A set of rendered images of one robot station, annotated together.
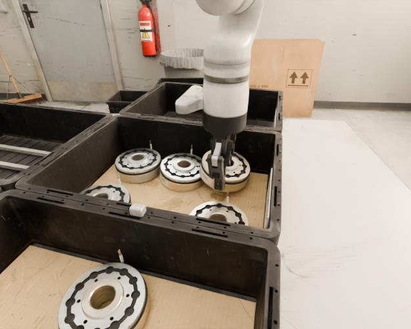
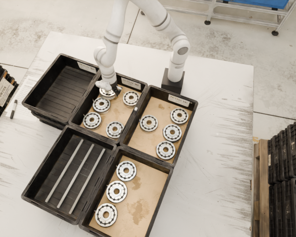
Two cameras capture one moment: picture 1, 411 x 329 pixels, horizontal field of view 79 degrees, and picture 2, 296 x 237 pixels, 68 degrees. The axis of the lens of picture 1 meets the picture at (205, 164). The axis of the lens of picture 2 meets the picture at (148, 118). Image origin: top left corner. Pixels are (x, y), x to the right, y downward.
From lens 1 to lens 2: 1.03 m
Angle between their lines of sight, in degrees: 57
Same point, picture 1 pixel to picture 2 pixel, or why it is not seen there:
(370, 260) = (135, 69)
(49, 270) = (135, 141)
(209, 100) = (112, 80)
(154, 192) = (109, 116)
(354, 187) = not seen: hidden behind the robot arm
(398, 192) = not seen: hidden behind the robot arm
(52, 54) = not seen: outside the picture
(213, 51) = (111, 71)
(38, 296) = (142, 141)
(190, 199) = (115, 106)
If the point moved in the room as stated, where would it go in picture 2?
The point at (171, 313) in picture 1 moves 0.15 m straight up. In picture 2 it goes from (151, 112) to (151, 99)
